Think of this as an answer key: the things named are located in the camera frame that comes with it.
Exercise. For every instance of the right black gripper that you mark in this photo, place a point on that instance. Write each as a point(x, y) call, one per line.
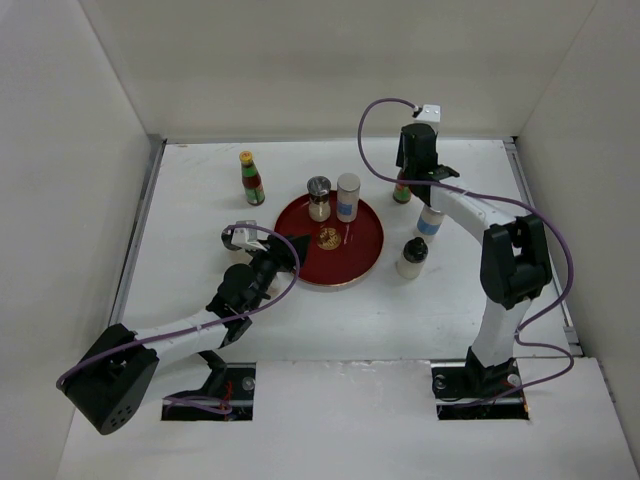
point(400, 157)

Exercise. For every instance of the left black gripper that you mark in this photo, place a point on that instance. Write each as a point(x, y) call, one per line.
point(279, 251)

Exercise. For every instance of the black-lid shaker right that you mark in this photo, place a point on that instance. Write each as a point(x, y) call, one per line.
point(412, 258)

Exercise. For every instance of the black-lid shaker far left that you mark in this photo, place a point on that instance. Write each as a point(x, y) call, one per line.
point(233, 239)

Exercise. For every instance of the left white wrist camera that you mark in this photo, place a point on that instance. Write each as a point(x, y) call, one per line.
point(245, 236)

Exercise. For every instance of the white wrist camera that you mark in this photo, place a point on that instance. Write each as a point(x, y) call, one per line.
point(427, 113)
point(245, 236)

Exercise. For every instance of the ketchup bottle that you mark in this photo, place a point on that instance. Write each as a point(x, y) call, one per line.
point(251, 179)
point(401, 192)

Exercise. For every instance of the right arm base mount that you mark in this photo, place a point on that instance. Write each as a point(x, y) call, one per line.
point(466, 393)

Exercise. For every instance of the silver-lid spice shaker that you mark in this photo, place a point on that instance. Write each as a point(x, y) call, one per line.
point(319, 189)

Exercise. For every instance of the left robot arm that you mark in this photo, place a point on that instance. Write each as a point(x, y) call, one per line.
point(110, 382)

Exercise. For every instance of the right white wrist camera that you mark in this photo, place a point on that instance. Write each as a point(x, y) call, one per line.
point(427, 113)

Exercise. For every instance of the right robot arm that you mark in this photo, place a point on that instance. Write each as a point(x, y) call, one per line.
point(514, 267)

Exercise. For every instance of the red round tray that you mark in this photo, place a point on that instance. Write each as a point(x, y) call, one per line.
point(339, 253)

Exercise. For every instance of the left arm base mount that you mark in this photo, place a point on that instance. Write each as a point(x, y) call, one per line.
point(227, 395)

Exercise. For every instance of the black-lid shaker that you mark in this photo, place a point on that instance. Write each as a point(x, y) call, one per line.
point(233, 239)
point(412, 258)

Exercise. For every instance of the tall pearl jar blue label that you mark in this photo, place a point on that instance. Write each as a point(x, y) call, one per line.
point(347, 198)

